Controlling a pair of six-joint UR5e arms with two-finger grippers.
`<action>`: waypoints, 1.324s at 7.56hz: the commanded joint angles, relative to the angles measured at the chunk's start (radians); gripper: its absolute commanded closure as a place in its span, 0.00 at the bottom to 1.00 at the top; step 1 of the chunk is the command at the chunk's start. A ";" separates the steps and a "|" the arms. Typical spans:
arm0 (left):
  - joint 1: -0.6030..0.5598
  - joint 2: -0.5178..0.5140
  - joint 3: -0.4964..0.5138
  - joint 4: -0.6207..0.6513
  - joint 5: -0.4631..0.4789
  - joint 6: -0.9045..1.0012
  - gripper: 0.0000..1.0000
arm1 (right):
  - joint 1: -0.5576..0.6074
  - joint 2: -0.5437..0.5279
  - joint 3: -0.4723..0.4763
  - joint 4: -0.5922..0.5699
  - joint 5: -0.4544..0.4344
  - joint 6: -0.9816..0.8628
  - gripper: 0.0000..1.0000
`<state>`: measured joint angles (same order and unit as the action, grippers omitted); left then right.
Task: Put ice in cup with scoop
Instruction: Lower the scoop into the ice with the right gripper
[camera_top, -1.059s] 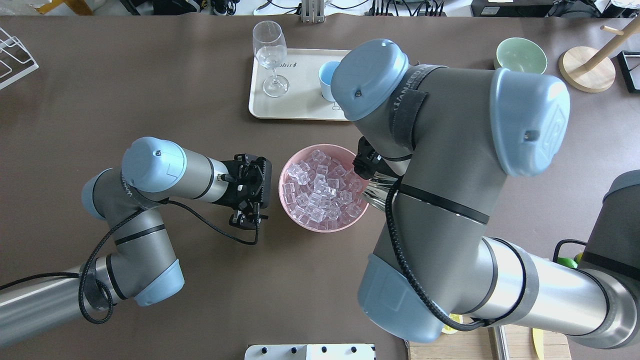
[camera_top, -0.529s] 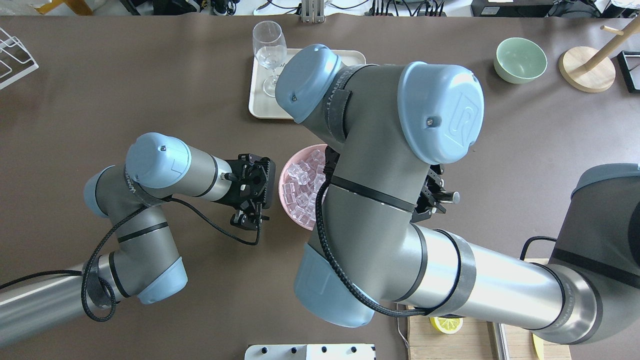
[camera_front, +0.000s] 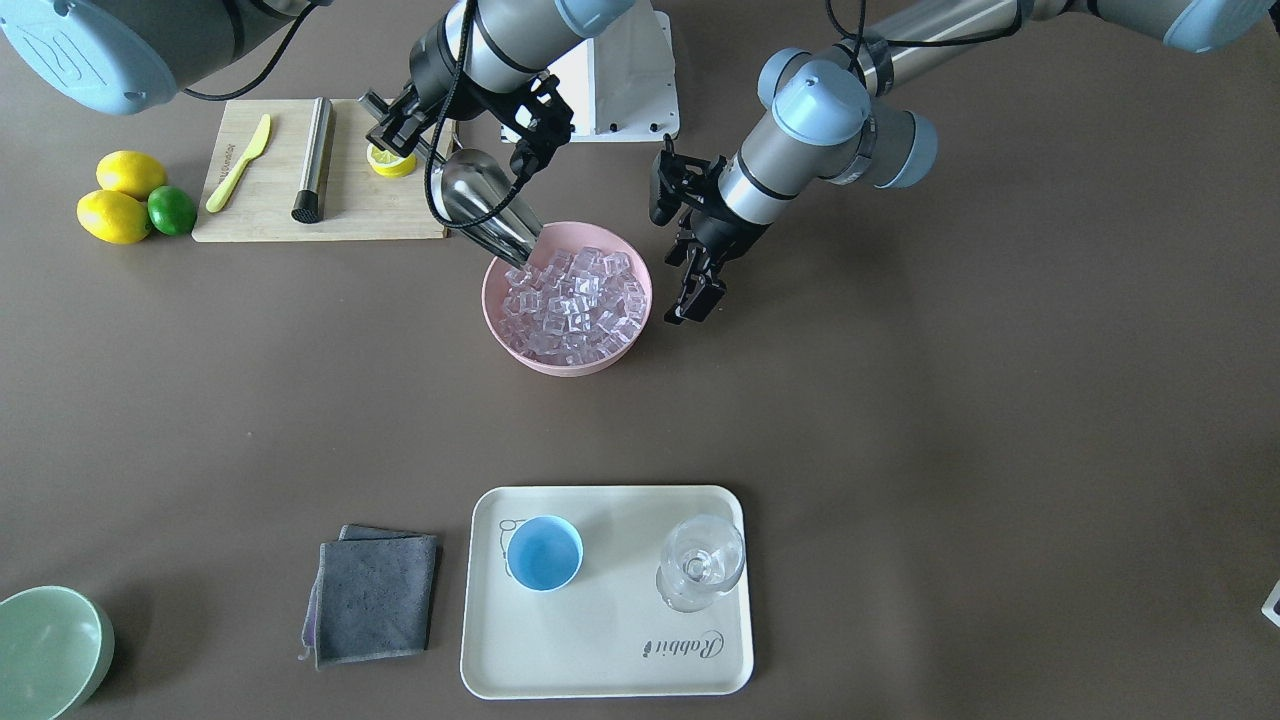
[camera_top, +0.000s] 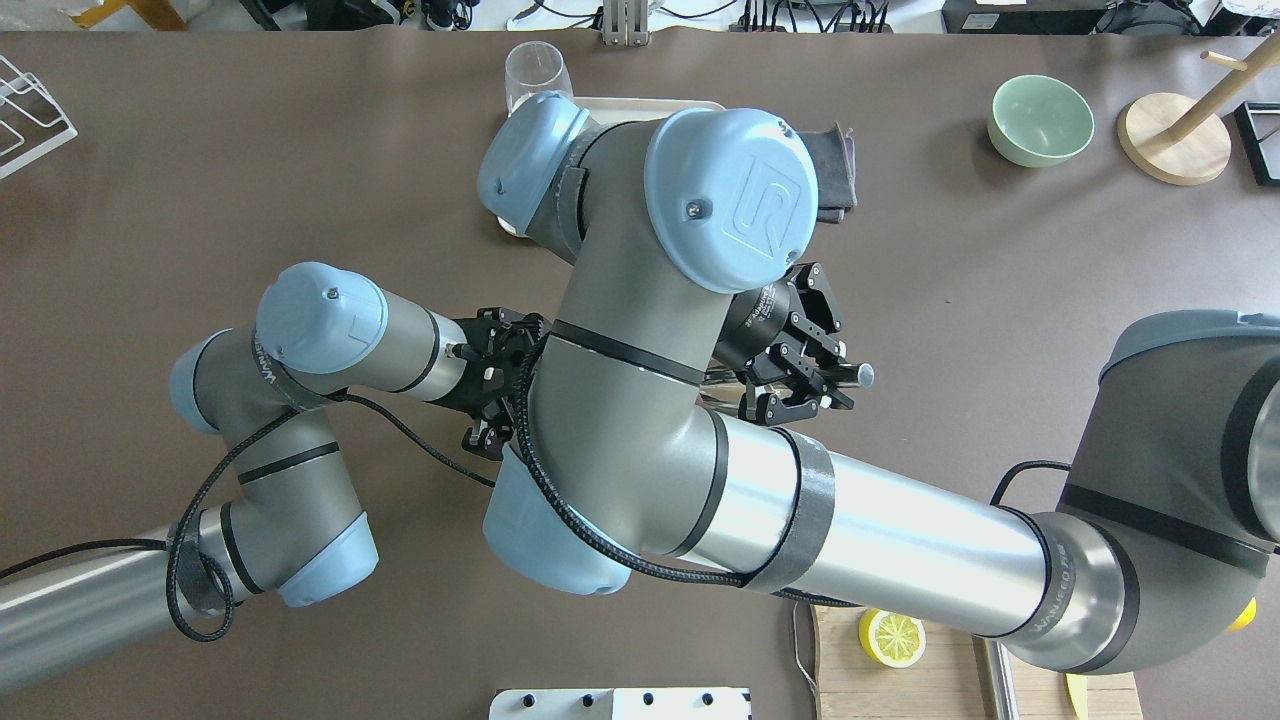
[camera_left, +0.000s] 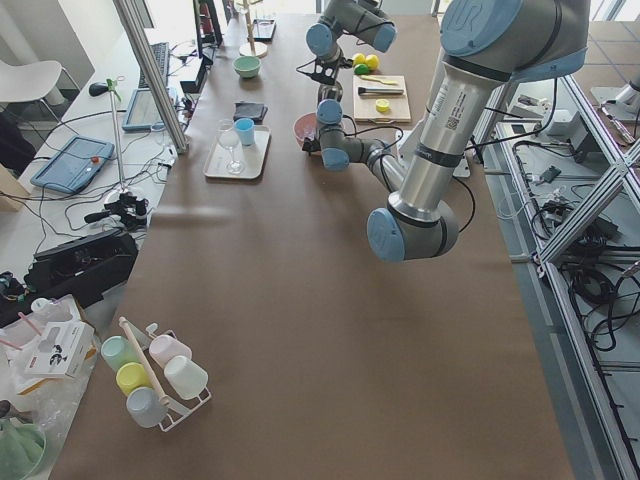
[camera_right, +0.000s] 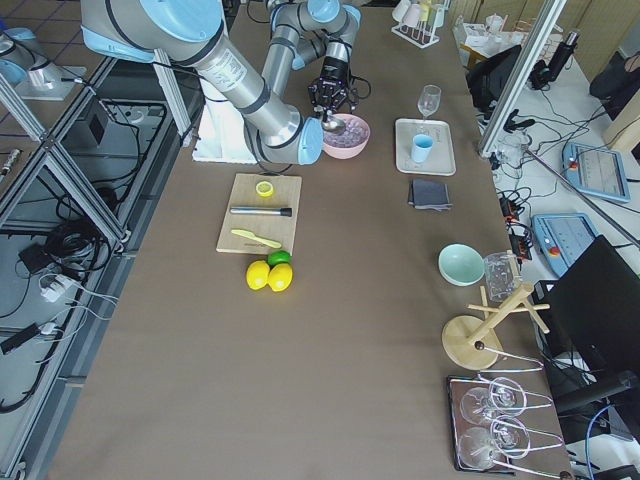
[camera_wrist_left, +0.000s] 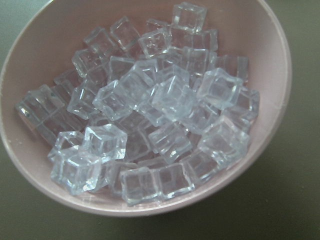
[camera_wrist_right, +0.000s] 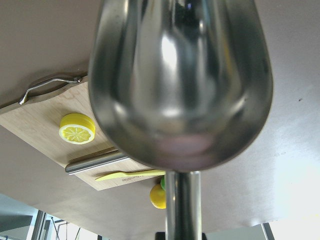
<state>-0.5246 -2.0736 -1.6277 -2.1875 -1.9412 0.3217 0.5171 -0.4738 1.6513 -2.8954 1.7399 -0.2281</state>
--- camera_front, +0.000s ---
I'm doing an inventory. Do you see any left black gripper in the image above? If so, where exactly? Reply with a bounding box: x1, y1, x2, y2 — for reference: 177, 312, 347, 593
649, 135, 771, 325

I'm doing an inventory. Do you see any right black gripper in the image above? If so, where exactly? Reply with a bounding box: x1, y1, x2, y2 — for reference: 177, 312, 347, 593
366, 76, 573, 181

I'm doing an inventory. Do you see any steel ice scoop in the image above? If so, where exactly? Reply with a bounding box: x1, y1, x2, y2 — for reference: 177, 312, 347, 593
412, 129, 543, 269

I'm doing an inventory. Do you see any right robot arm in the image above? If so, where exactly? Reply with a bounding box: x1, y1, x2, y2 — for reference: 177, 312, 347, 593
1, 1, 632, 184

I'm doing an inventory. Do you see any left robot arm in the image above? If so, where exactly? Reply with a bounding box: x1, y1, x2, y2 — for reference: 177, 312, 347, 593
650, 1, 1277, 324

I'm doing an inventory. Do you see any pile of clear ice cubes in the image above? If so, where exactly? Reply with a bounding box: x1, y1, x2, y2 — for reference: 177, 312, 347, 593
493, 246, 650, 368

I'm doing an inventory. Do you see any blue plastic cup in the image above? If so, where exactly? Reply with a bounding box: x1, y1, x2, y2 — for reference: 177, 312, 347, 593
506, 515, 585, 592

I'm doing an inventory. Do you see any half lemon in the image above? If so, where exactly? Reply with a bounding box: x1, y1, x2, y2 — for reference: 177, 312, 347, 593
366, 143, 419, 178

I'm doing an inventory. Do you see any pink bowl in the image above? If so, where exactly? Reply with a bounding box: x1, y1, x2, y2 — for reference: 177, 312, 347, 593
483, 222, 653, 377

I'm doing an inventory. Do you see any bamboo cutting board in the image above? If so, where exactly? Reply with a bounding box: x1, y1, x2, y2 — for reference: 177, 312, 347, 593
193, 99, 449, 242

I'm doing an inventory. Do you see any steel muddler with black tip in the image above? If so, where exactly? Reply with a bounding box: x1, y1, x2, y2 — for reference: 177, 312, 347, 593
291, 97, 333, 224

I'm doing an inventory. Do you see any clear wine glass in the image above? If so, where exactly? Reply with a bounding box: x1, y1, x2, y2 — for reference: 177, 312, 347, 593
655, 514, 746, 612

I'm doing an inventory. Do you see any yellow plastic knife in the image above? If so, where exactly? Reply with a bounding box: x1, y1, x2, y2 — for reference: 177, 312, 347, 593
204, 114, 273, 213

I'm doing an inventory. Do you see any green lime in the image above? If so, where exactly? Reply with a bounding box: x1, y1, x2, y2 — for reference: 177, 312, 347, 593
146, 184, 198, 236

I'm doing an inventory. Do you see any yellow lemon upper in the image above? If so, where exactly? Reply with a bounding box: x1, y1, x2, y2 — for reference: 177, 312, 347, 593
95, 150, 168, 201

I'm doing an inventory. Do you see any yellow lemon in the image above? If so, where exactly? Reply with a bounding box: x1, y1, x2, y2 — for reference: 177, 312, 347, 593
76, 190, 154, 245
95, 150, 168, 201

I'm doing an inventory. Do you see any cream serving tray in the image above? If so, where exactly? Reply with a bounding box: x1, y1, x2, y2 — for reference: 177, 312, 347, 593
460, 484, 755, 700

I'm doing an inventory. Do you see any yellow lemon lower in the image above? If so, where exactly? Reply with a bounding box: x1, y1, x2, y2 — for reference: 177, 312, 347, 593
76, 190, 154, 245

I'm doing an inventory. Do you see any grey folded cloth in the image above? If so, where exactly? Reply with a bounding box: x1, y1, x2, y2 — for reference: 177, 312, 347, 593
300, 524, 440, 670

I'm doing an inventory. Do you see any mint green bowl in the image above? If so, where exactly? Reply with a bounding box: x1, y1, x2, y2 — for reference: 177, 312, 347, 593
1, 585, 115, 719

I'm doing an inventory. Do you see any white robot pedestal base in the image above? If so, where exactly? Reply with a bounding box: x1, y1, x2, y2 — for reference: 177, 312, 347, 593
477, 1, 680, 143

